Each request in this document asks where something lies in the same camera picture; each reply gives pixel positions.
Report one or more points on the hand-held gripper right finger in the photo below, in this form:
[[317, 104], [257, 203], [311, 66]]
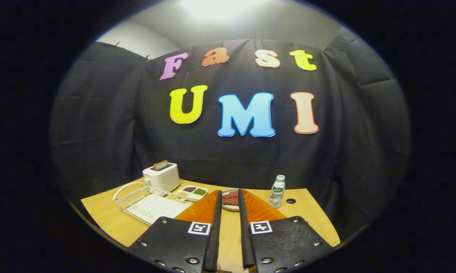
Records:
[[245, 242]]

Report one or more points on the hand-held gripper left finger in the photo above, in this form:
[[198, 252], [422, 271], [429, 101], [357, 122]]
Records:
[[214, 242]]

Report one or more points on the beige plate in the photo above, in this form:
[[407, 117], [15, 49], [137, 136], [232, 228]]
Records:
[[230, 208]]

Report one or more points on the brown meat piece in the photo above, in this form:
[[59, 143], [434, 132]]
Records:
[[231, 195], [230, 201]]

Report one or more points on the green beans pile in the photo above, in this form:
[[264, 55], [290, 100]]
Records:
[[200, 192]]

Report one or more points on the white divided tray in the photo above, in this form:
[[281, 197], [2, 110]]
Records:
[[184, 195]]

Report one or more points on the white plastic drink bottle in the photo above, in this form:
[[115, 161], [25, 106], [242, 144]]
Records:
[[276, 195]]

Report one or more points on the dark red beans pile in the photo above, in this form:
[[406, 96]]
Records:
[[189, 189]]

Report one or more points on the white drip tray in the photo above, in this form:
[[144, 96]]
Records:
[[156, 208]]

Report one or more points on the white toaster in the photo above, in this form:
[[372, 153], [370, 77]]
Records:
[[163, 180]]

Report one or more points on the brown toast slice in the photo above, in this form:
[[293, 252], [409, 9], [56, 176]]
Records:
[[160, 165]]

